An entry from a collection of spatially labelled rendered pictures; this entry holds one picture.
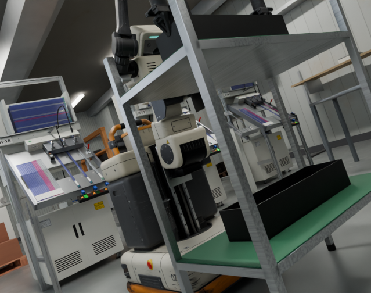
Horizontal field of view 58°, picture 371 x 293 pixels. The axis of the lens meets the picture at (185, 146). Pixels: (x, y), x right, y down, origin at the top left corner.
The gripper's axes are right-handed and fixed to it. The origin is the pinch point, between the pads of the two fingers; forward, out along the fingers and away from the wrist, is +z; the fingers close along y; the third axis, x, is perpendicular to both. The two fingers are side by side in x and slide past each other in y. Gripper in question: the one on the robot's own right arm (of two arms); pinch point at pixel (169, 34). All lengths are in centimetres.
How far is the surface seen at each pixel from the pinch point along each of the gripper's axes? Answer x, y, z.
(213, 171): 222, 191, 64
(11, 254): 463, -5, 84
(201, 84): -24.9, -17.7, 26.7
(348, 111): 192, 494, 51
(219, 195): 222, 188, 93
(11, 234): 573, 18, 62
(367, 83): -26, 69, 38
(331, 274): 5, 46, 109
